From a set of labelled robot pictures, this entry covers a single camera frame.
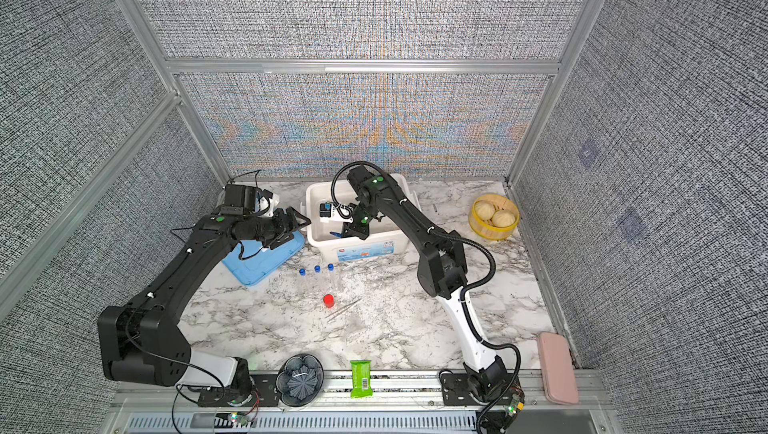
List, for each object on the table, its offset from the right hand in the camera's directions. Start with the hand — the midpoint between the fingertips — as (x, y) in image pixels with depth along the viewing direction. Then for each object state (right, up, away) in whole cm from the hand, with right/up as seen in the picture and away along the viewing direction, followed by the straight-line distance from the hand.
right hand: (348, 231), depth 92 cm
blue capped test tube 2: (-3, -9, -14) cm, 17 cm away
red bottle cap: (-5, -20, -5) cm, 21 cm away
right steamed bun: (+51, +4, +8) cm, 52 cm away
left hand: (-11, +2, -10) cm, 15 cm away
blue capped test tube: (-7, -9, -14) cm, 18 cm away
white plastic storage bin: (+9, -4, 0) cm, 10 cm away
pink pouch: (+54, -35, -19) cm, 67 cm away
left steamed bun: (+46, +6, +11) cm, 48 cm away
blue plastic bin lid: (-32, -11, +5) cm, 34 cm away
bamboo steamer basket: (+45, 0, +8) cm, 46 cm away
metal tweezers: (-2, -23, -5) cm, 23 cm away
